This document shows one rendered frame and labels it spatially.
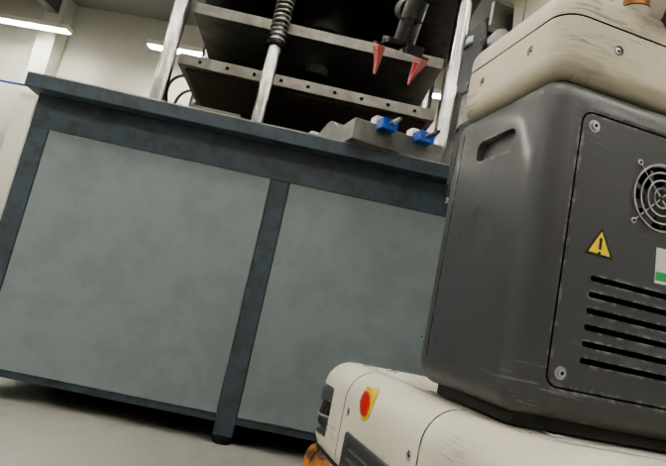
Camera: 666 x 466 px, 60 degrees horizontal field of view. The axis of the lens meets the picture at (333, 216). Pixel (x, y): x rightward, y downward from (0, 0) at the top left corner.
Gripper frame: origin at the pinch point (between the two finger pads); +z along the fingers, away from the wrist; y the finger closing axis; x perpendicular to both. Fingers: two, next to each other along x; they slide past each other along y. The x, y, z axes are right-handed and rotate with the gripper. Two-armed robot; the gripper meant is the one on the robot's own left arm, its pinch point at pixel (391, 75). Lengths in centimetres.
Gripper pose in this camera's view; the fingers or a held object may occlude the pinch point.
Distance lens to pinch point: 157.8
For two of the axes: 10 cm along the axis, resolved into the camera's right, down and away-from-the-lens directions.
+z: -3.0, 9.1, 2.8
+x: 1.5, 3.4, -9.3
